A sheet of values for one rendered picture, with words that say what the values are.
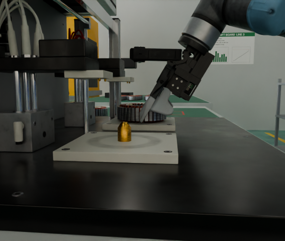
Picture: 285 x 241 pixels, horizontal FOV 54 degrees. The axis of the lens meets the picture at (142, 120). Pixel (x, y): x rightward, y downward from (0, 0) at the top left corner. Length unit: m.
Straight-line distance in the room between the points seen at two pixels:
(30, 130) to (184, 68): 0.36
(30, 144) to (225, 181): 0.26
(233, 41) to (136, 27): 1.92
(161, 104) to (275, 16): 0.26
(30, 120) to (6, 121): 0.03
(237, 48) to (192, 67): 5.28
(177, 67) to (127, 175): 0.36
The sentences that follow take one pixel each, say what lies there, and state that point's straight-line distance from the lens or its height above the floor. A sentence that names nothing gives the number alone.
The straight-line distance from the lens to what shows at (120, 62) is 0.62.
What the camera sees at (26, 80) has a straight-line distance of 0.44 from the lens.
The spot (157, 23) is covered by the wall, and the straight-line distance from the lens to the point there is 5.85.
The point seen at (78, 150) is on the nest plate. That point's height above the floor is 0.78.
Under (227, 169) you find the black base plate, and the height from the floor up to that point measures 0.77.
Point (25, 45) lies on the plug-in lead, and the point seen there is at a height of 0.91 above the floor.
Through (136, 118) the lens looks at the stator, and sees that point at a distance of 0.58.
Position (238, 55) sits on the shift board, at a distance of 5.89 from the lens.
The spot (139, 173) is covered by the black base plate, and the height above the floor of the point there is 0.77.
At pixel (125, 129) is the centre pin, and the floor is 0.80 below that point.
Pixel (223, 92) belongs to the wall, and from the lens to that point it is 5.81.
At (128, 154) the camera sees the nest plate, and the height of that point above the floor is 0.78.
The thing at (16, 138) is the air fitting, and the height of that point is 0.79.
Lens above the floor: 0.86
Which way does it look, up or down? 7 degrees down
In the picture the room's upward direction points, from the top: straight up
